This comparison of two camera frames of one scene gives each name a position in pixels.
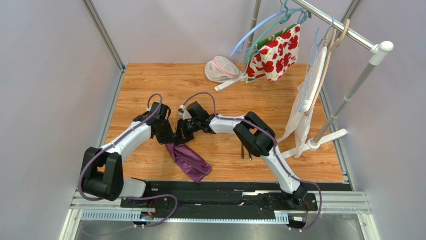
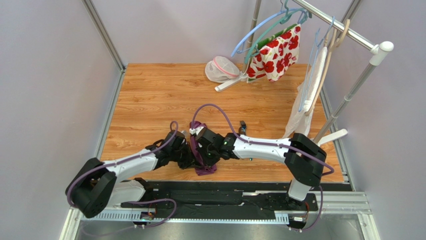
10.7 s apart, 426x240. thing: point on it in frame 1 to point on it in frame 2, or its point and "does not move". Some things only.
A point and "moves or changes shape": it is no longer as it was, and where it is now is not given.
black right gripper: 183,130 to 200,150
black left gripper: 169,139 to 187,163
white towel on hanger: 302,123 does not move
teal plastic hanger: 286,17 does not move
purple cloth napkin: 190,161 moves or changes shape
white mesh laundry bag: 221,69 does not move
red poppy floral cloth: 275,55 does not move
